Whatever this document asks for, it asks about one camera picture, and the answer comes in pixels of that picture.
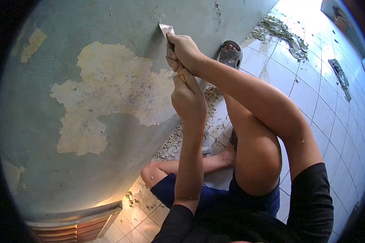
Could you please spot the wooden slatted chair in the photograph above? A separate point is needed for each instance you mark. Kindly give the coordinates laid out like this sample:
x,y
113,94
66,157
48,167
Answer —
x,y
79,226

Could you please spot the person's right index finger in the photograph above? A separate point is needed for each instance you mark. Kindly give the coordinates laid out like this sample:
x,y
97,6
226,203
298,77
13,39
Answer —
x,y
172,39

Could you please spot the grey-blue panel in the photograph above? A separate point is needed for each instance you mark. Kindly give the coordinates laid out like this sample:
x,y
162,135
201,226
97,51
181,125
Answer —
x,y
340,18

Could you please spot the person's left fingers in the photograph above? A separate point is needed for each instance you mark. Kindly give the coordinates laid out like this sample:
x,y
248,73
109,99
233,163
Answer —
x,y
176,92

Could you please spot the heap of peeled paint sheets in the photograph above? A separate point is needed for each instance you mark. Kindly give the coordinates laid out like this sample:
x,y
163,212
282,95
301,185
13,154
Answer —
x,y
281,30

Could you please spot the person's left thumb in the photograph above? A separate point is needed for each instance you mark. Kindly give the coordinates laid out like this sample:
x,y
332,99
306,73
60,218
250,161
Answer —
x,y
191,79

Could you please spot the grey peeled paint scrap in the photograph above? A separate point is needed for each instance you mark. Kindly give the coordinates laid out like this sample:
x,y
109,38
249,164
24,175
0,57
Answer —
x,y
206,147

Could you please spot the person's legs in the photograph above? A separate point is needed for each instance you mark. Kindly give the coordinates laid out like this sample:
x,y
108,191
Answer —
x,y
257,152

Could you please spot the person's right fingers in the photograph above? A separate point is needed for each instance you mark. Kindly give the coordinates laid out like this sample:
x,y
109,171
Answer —
x,y
171,59

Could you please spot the person's left hand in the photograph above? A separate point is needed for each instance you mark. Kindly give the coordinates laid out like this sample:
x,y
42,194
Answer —
x,y
190,103

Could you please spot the person's right hand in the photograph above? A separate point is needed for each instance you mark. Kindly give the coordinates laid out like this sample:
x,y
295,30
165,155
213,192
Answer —
x,y
187,51

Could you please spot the dark peeled paint strip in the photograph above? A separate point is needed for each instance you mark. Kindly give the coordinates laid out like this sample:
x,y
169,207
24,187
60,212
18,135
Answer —
x,y
340,76

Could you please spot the person's body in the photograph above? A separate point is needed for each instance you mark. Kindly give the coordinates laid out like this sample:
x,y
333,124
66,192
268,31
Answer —
x,y
246,226

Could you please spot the strip of scraped paint flakes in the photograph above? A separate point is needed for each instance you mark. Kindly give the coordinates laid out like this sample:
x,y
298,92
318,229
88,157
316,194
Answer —
x,y
173,145

